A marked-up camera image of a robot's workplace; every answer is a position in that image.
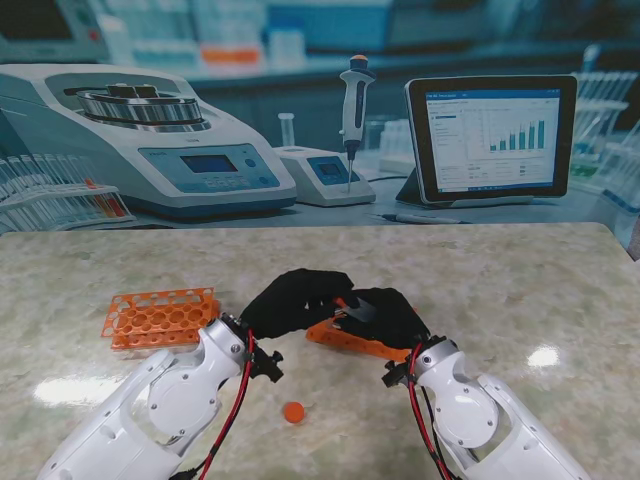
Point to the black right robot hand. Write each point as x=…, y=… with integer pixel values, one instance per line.
x=395, y=320

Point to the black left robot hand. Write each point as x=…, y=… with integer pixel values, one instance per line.
x=285, y=305

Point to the clear plastic test tube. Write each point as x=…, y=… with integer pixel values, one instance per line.
x=362, y=312

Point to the orange screw cap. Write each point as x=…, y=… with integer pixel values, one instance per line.
x=294, y=412
x=340, y=302

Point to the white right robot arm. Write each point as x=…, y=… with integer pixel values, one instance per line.
x=465, y=410

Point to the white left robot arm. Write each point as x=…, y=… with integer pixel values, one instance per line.
x=185, y=395

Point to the orange plastic test tube rack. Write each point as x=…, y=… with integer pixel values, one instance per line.
x=350, y=342
x=160, y=320

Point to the printed laboratory backdrop poster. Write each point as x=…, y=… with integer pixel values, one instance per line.
x=320, y=100

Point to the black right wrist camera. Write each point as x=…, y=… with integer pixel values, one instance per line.
x=397, y=375

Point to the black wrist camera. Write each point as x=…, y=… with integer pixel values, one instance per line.
x=265, y=365
x=397, y=375

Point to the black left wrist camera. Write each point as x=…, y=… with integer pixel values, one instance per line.
x=265, y=365

